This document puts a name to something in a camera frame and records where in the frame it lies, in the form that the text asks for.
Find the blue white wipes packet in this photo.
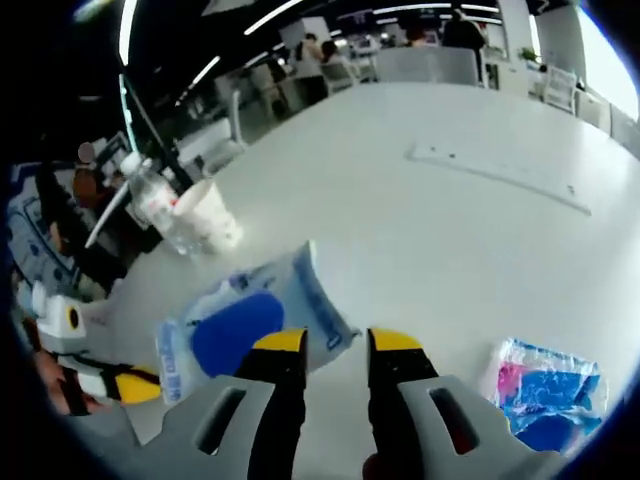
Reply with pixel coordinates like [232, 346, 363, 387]
[155, 239, 362, 407]

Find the printed paper cup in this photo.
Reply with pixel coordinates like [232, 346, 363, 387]
[172, 178, 245, 256]

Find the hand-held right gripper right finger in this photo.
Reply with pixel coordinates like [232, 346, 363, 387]
[366, 327, 567, 480]

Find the grey mesh chair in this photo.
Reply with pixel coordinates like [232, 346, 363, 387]
[374, 48, 431, 85]
[429, 47, 479, 87]

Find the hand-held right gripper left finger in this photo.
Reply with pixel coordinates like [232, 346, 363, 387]
[141, 326, 310, 480]

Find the blue tissue pack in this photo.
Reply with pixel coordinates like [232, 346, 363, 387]
[487, 337, 609, 456]

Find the person's left hand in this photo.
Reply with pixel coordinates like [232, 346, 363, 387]
[33, 350, 115, 417]

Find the white mesh office chair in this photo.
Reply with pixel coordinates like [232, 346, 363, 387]
[544, 67, 579, 114]
[319, 59, 361, 94]

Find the clear plastic water bottle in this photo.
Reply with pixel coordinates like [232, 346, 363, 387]
[118, 152, 201, 256]

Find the white side desk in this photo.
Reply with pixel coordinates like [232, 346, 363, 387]
[83, 182, 134, 250]

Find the blue white wall poster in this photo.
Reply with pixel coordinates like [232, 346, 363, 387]
[7, 164, 81, 286]

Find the person's right hand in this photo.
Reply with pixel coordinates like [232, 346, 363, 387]
[362, 449, 396, 480]

